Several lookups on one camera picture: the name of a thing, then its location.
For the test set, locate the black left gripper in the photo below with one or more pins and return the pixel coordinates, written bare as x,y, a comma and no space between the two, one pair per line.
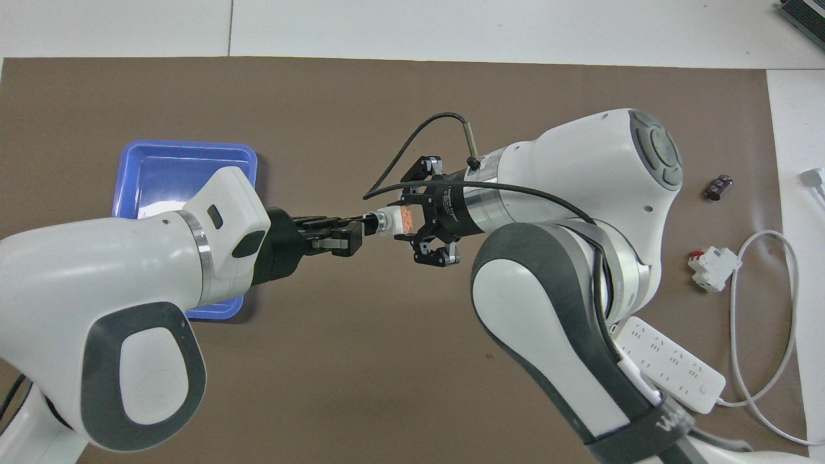
280,245

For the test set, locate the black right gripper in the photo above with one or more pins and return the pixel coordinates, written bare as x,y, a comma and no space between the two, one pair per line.
457,206

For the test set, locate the orange and green selector switch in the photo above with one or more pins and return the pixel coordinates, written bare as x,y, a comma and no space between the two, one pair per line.
390,221

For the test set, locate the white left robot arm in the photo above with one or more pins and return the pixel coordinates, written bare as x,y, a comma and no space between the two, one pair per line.
97,290

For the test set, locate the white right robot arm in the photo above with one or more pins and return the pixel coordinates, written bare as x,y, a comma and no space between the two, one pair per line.
580,161

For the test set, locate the brown table mat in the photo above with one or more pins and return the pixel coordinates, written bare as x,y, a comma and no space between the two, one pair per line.
387,354

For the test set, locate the blue plastic tray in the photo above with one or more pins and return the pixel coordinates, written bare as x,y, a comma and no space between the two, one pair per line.
155,174

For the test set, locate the small dark cylindrical capacitor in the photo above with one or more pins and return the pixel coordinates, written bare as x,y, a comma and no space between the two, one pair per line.
719,187

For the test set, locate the white red circuit breaker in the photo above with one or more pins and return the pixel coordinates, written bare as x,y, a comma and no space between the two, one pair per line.
715,265

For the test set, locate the white power strip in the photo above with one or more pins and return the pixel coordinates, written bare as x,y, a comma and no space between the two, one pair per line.
683,374

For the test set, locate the white plug connector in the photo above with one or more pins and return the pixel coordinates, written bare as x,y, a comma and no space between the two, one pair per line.
812,176

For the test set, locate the grey ribbed device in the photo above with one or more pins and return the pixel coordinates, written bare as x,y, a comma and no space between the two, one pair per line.
805,16

